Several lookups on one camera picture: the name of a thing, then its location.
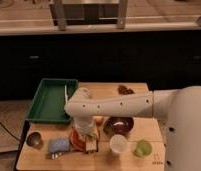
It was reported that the small metal cup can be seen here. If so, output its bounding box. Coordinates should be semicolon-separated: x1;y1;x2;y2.
26;132;43;149

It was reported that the white cup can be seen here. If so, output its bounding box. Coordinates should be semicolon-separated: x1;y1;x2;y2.
109;134;127;156

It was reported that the green plastic tray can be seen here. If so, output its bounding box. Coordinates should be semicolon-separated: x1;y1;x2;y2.
26;78;78;124

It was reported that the white eraser block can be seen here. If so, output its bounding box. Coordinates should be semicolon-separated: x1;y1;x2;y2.
86;140;98;153

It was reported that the dark purple bowl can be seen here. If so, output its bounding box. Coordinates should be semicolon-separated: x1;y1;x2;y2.
103;117;134;135

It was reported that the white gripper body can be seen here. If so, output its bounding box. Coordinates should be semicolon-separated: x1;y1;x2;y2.
74;117;98;138

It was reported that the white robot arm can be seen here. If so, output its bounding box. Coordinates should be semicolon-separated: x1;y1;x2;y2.
64;86;201;171

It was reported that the green cup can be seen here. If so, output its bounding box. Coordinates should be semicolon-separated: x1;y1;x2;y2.
134;140;152;158

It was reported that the brown dried food piece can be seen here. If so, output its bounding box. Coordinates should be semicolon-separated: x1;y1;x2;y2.
118;85;134;95

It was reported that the blue sponge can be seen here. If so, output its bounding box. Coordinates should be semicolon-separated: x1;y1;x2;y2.
48;137;70;153

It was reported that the white plastic fork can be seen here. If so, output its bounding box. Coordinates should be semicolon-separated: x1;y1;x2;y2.
64;85;68;103

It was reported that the white wooden chair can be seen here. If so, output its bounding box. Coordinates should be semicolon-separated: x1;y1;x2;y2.
49;0;128;31

